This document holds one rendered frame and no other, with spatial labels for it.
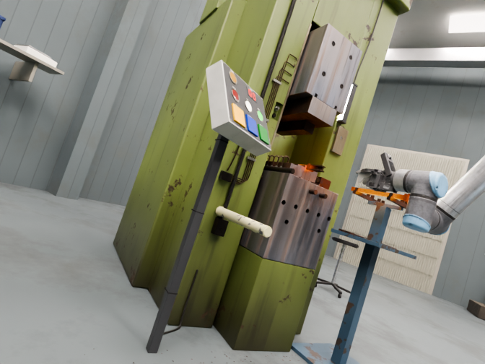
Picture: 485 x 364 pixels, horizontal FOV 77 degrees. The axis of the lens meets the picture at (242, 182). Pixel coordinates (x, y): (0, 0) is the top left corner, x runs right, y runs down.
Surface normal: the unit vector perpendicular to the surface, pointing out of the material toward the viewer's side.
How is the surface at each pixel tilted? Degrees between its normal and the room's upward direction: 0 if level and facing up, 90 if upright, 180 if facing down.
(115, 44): 90
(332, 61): 90
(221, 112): 90
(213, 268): 90
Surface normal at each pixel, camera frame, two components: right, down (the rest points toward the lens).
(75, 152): 0.80, 0.22
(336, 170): 0.49, 0.11
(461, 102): -0.51, -0.22
